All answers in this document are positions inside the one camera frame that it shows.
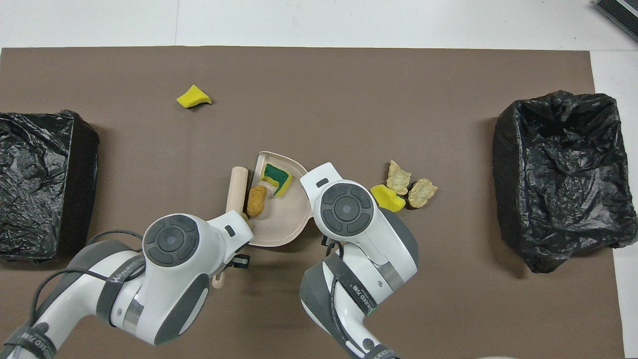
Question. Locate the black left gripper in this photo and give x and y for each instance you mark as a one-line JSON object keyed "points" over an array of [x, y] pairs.
{"points": [[241, 262]]}

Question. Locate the yellow sponge piece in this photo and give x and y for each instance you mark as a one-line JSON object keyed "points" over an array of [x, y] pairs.
{"points": [[388, 198], [193, 97]]}

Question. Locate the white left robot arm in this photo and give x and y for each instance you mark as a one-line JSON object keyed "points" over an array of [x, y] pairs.
{"points": [[169, 239]]}

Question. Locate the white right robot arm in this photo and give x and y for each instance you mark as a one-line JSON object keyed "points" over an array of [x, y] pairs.
{"points": [[349, 209]]}

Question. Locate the beige plastic dustpan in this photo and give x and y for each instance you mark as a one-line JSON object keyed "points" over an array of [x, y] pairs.
{"points": [[286, 219]]}

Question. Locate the black ribbed object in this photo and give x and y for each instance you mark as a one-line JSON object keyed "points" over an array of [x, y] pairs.
{"points": [[620, 15]]}

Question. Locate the yellow and green sponge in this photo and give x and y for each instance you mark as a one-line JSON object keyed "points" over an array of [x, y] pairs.
{"points": [[276, 178]]}

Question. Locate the large black bag-lined bin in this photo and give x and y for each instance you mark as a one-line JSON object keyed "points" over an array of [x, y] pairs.
{"points": [[563, 179]]}

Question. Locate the beige brush with black bristles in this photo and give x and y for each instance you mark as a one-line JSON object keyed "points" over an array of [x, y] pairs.
{"points": [[237, 189]]}

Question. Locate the brown table mat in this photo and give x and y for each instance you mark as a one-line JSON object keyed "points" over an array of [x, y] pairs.
{"points": [[299, 89]]}

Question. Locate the small black bag-lined bin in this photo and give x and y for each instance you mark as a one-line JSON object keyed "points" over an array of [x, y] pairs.
{"points": [[40, 184]]}

